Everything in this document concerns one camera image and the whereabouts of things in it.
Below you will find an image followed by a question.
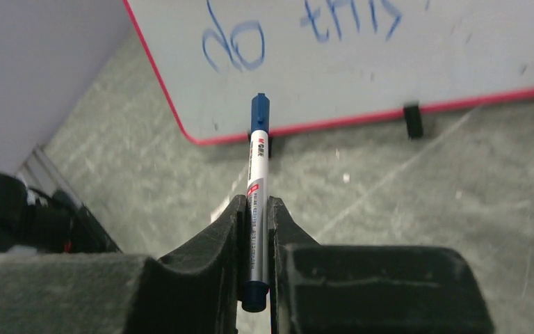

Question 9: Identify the blue marker cap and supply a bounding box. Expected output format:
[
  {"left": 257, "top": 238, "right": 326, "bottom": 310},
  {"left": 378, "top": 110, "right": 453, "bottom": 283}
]
[{"left": 250, "top": 93, "right": 270, "bottom": 134}]

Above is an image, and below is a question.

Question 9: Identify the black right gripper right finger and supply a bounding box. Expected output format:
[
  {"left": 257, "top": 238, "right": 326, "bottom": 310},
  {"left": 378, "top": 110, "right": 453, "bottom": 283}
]
[{"left": 267, "top": 197, "right": 495, "bottom": 333}]

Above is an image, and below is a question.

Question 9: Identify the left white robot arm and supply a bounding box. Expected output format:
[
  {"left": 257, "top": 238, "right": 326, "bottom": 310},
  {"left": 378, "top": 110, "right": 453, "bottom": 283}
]
[{"left": 0, "top": 173, "right": 120, "bottom": 253}]

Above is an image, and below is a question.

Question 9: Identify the white blue whiteboard marker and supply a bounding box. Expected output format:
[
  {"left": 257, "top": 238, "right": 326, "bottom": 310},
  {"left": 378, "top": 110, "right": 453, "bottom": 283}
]
[{"left": 240, "top": 129, "right": 271, "bottom": 313}]

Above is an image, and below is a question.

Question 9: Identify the pink-framed whiteboard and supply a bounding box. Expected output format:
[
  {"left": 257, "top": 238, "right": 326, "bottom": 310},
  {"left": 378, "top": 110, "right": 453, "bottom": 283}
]
[{"left": 124, "top": 1, "right": 534, "bottom": 145}]

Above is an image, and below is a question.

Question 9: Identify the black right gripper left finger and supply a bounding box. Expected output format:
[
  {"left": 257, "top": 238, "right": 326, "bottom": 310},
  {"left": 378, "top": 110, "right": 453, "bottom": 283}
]
[{"left": 0, "top": 195, "right": 245, "bottom": 333}]

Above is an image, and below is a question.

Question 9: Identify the black whiteboard foot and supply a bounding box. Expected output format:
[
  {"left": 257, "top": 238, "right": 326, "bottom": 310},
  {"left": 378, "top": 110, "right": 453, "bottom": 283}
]
[
  {"left": 268, "top": 136, "right": 286, "bottom": 159},
  {"left": 403, "top": 104, "right": 424, "bottom": 140}
]

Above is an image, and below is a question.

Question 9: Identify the aluminium base frame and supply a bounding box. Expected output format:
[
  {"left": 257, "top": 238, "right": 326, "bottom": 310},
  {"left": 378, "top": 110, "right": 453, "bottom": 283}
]
[{"left": 14, "top": 146, "right": 83, "bottom": 208}]

